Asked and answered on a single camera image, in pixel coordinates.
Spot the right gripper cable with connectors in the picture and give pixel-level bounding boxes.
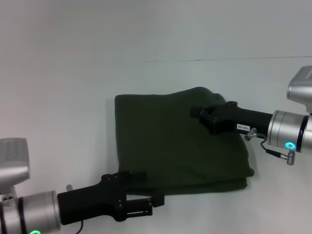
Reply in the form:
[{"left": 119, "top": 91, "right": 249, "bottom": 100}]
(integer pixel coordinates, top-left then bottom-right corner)
[{"left": 245, "top": 127, "right": 297, "bottom": 166}]

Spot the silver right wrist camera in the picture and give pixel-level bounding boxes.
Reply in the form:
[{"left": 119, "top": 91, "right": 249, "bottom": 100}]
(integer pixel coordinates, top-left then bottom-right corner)
[{"left": 287, "top": 65, "right": 312, "bottom": 114}]

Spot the dark green t-shirt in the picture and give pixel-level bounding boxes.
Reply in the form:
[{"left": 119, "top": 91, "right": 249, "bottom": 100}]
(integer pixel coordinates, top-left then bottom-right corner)
[{"left": 114, "top": 86, "right": 255, "bottom": 196}]

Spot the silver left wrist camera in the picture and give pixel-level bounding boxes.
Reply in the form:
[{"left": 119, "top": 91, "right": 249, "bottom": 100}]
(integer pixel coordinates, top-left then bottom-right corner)
[{"left": 0, "top": 137, "right": 31, "bottom": 195}]

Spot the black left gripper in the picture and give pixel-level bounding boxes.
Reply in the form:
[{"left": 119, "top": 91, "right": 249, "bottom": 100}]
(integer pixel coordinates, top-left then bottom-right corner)
[{"left": 57, "top": 171, "right": 165, "bottom": 225}]

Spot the gripper cable with connectors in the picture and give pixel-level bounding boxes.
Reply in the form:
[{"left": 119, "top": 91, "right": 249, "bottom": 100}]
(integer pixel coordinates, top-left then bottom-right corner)
[
  {"left": 66, "top": 184, "right": 85, "bottom": 234},
  {"left": 245, "top": 127, "right": 297, "bottom": 166}
]

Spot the left gripper cable with connectors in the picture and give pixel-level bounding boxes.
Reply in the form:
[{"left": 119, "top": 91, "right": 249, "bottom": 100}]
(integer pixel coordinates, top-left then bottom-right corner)
[{"left": 66, "top": 184, "right": 85, "bottom": 234}]

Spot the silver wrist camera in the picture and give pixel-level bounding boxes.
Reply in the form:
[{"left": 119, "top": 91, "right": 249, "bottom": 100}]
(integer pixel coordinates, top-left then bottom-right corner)
[
  {"left": 0, "top": 137, "right": 31, "bottom": 195},
  {"left": 287, "top": 65, "right": 312, "bottom": 114}
]

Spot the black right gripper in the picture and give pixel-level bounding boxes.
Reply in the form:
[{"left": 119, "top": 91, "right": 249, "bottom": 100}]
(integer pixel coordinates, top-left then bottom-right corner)
[{"left": 190, "top": 101, "right": 273, "bottom": 135}]

